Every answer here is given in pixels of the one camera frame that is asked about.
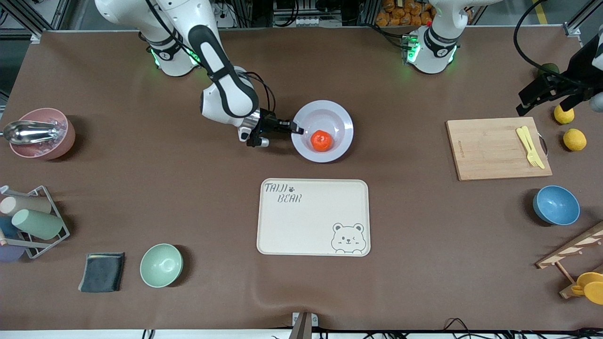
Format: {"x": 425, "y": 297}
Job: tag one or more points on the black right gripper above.
{"x": 266, "y": 125}

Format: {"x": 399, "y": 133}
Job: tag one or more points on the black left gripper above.
{"x": 580, "y": 66}

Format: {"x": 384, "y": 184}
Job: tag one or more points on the orange fruit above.
{"x": 321, "y": 141}

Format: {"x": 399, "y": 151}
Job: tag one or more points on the lavender round plate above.
{"x": 337, "y": 117}

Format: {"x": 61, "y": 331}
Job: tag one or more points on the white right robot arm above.
{"x": 226, "y": 94}

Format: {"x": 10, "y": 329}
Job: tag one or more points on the yellow lemon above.
{"x": 574, "y": 140}
{"x": 563, "y": 117}

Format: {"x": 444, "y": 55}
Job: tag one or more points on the dark green lime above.
{"x": 550, "y": 68}

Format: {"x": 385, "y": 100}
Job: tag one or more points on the yellow plastic knife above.
{"x": 533, "y": 148}

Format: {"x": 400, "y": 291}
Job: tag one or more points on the yellow plastic fork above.
{"x": 526, "y": 146}

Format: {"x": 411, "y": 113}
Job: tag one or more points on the wooden cutting board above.
{"x": 490, "y": 155}

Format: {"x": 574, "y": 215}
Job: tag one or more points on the cream bear print tray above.
{"x": 306, "y": 226}

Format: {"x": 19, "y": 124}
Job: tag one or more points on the blue bowl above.
{"x": 557, "y": 206}

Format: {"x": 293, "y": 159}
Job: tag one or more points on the grey power strip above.
{"x": 318, "y": 21}

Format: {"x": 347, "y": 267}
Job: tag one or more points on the white power strip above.
{"x": 226, "y": 19}

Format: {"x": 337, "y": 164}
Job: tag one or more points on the wooden peg rack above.
{"x": 567, "y": 249}

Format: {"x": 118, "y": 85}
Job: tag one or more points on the bag of orange buns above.
{"x": 405, "y": 12}

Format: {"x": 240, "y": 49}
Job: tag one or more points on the green bowl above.
{"x": 161, "y": 266}

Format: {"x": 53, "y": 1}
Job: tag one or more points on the pink bowl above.
{"x": 56, "y": 148}

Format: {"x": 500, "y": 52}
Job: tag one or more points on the dark grey folded cloth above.
{"x": 102, "y": 273}

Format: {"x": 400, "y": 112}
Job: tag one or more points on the shiny metal scoop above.
{"x": 28, "y": 133}

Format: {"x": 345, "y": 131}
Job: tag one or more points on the mint green cup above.
{"x": 37, "y": 224}

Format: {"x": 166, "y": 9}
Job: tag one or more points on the beige cup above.
{"x": 28, "y": 205}

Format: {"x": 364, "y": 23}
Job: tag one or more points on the blue cup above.
{"x": 7, "y": 227}

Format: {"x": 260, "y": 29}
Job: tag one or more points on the purple cup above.
{"x": 10, "y": 253}

